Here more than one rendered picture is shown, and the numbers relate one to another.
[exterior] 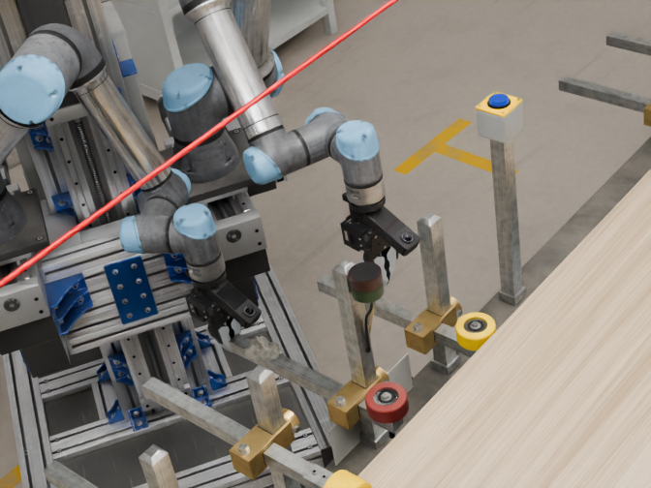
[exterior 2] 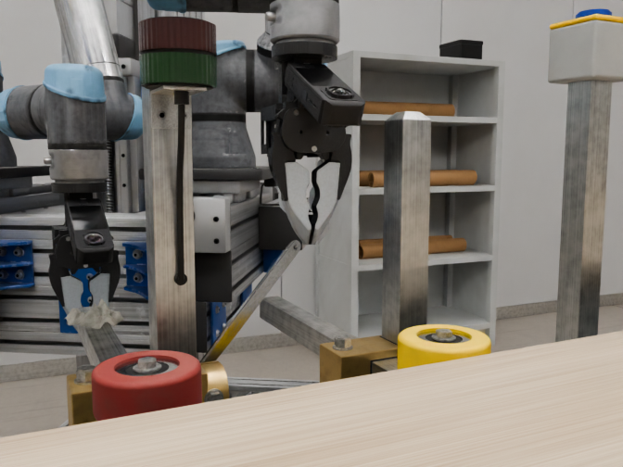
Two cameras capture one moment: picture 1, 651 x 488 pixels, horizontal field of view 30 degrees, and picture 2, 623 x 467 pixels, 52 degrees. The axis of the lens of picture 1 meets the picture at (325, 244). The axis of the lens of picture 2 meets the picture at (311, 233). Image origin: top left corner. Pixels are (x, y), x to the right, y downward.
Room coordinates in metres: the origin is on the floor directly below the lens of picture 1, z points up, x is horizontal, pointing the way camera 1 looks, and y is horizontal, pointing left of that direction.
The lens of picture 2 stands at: (1.23, -0.32, 1.07)
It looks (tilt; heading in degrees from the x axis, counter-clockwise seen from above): 7 degrees down; 18
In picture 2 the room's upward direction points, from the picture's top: straight up
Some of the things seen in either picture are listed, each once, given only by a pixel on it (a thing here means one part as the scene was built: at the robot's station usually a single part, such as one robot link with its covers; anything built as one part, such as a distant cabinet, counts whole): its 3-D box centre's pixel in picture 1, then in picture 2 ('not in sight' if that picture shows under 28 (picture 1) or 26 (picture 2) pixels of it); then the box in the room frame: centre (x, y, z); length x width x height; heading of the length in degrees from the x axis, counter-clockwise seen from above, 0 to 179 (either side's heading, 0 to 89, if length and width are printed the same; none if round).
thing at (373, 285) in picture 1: (365, 277); (177, 40); (1.69, -0.06, 1.15); 0.06 x 0.06 x 0.02
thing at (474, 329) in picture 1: (477, 344); (442, 393); (1.78, -0.26, 0.85); 0.08 x 0.08 x 0.11
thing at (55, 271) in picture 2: (218, 325); (68, 273); (1.93, 0.25, 0.91); 0.05 x 0.02 x 0.09; 134
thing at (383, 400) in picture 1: (388, 415); (149, 432); (1.63, -0.06, 0.85); 0.08 x 0.08 x 0.11
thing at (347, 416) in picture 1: (360, 396); (149, 399); (1.71, -0.01, 0.85); 0.13 x 0.06 x 0.05; 134
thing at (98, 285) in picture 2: (227, 327); (96, 300); (1.97, 0.24, 0.86); 0.06 x 0.03 x 0.09; 44
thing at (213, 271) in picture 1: (204, 265); (76, 167); (1.95, 0.25, 1.05); 0.08 x 0.08 x 0.05
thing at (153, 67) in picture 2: (367, 288); (178, 71); (1.69, -0.06, 1.13); 0.06 x 0.06 x 0.02
